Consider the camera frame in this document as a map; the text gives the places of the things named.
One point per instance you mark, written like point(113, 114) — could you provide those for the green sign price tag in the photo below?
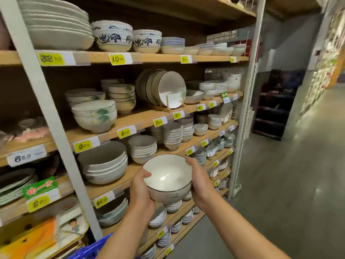
point(224, 95)
point(37, 203)

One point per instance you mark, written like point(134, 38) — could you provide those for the row of black-rimmed floral plates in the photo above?
point(172, 88)

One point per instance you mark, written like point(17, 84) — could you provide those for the yellow bear divided plate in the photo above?
point(35, 237)

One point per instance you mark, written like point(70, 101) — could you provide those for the row of blue grey bowls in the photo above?
point(200, 156)

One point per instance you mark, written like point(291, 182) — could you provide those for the wooden plate rack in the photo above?
point(167, 103)

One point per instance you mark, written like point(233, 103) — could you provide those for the stack of pale green plates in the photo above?
point(16, 186)

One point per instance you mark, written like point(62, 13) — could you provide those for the blue patterned white bowl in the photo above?
point(113, 47)
point(147, 48)
point(111, 25)
point(147, 32)

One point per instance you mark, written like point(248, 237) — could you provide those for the stack of large white bowls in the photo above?
point(105, 169)

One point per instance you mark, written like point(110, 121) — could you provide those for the stack of large white dishes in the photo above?
point(59, 40)

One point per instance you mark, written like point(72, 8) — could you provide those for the bundle of pink ceramic spoons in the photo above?
point(32, 132)

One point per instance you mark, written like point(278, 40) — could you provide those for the blue shopping basket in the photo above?
point(91, 249)

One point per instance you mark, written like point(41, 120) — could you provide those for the distant stocked shelving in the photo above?
point(323, 64)

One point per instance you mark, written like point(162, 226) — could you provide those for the person's left hand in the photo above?
point(141, 199)

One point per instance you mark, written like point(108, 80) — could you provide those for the person's right forearm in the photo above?
point(242, 231)

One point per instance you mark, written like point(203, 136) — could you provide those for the row of patterned boxes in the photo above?
point(226, 36)

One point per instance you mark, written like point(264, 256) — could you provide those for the white price tag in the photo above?
point(25, 157)

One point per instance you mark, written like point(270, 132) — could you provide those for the yellow price tag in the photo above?
point(101, 202)
point(232, 59)
point(51, 59)
point(161, 234)
point(82, 146)
point(124, 133)
point(177, 115)
point(200, 107)
point(211, 104)
point(189, 151)
point(117, 59)
point(204, 144)
point(158, 122)
point(184, 59)

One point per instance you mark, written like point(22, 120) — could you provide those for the dark display rack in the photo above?
point(275, 105)

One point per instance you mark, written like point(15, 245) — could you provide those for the person's right hand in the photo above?
point(200, 188)

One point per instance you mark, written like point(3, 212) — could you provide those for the person's left forearm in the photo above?
point(121, 237)

